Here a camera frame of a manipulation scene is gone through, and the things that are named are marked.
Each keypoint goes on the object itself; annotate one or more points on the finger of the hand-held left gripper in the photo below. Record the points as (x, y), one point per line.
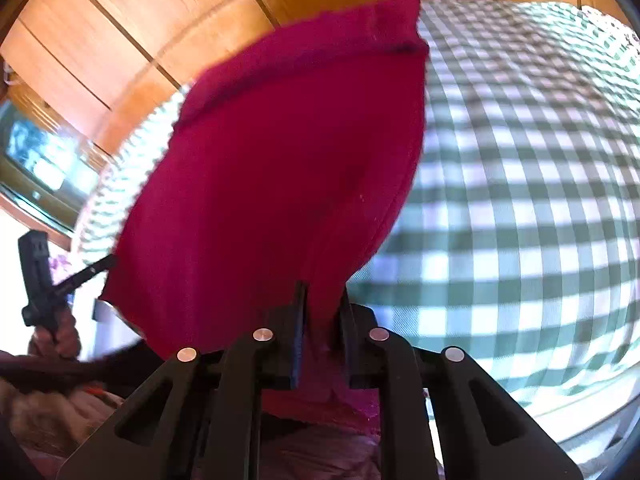
(85, 275)

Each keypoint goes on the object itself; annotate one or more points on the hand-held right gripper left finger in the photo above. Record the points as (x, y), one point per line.
(295, 340)

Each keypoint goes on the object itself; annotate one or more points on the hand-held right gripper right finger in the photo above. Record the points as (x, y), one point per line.
(350, 345)

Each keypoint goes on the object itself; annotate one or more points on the dark red pants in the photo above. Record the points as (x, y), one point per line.
(275, 160)

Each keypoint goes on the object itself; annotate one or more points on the person's left forearm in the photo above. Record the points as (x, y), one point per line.
(100, 365)

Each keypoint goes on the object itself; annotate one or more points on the person's left hand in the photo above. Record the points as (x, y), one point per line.
(62, 340)

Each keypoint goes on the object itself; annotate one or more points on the person's beige clothing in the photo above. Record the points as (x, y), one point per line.
(50, 425)

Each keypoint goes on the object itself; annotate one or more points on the green white checkered blanket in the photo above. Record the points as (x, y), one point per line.
(525, 210)

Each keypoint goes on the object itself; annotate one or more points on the wooden wardrobe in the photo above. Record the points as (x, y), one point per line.
(150, 20)

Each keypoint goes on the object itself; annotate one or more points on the window with wooden frame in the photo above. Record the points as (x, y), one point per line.
(40, 160)

